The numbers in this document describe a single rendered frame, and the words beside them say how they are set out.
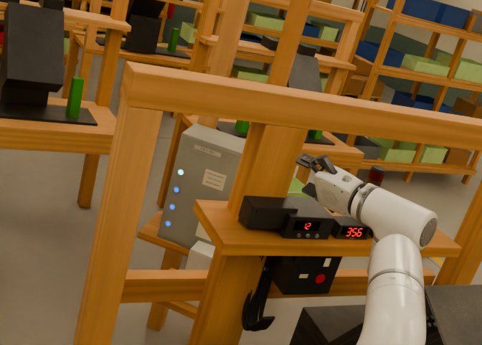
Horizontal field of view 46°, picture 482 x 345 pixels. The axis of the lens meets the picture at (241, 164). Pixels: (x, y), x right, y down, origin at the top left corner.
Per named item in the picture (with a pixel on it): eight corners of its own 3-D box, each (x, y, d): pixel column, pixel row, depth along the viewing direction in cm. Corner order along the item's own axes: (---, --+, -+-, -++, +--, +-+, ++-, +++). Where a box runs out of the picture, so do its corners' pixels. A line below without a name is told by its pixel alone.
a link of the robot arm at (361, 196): (358, 202, 114) (346, 196, 116) (361, 232, 119) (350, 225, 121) (382, 178, 117) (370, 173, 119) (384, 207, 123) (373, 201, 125)
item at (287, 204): (292, 229, 167) (298, 209, 164) (247, 228, 160) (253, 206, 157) (281, 217, 172) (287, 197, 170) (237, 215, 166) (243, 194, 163)
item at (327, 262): (329, 295, 179) (344, 254, 174) (282, 296, 172) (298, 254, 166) (310, 272, 190) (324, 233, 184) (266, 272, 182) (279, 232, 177)
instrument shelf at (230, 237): (458, 257, 194) (462, 247, 193) (219, 256, 154) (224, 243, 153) (412, 220, 215) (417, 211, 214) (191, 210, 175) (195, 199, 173)
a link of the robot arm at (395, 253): (409, 357, 95) (407, 260, 122) (429, 278, 88) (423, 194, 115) (355, 344, 97) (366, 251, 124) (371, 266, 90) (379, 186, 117)
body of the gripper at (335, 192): (350, 195, 115) (308, 175, 122) (355, 229, 122) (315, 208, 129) (372, 173, 118) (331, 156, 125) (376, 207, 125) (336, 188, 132)
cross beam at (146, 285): (427, 293, 232) (436, 275, 229) (112, 303, 173) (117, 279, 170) (419, 286, 236) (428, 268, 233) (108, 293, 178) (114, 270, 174)
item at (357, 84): (355, 91, 1223) (366, 57, 1197) (379, 104, 1161) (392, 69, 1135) (311, 84, 1159) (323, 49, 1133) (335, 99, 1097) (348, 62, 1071)
